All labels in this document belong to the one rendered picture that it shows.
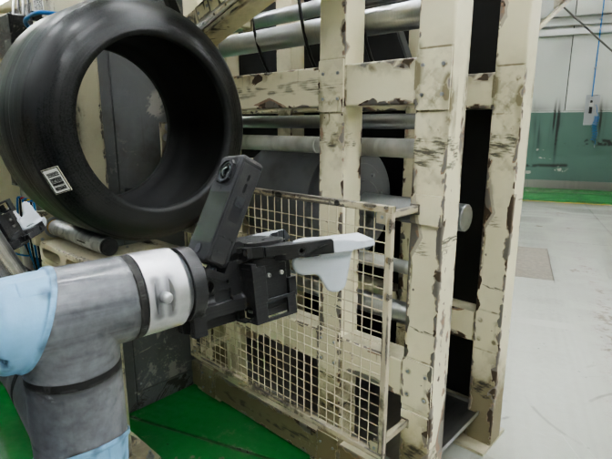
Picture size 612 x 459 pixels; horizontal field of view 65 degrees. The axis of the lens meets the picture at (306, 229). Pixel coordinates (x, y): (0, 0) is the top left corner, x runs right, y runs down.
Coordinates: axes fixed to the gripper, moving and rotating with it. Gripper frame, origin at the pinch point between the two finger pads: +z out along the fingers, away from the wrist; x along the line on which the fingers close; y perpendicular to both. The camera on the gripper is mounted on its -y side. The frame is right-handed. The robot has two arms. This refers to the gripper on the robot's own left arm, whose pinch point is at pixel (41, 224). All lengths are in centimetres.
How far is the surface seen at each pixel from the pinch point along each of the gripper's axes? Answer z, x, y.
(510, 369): 116, -101, -160
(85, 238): 24.0, 8.5, -9.9
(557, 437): 63, -102, -153
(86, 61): 19.9, -14.3, 26.5
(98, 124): 60, 9, 15
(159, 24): 35, -28, 30
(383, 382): 17, -50, -70
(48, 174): 12.0, 1.0, 7.9
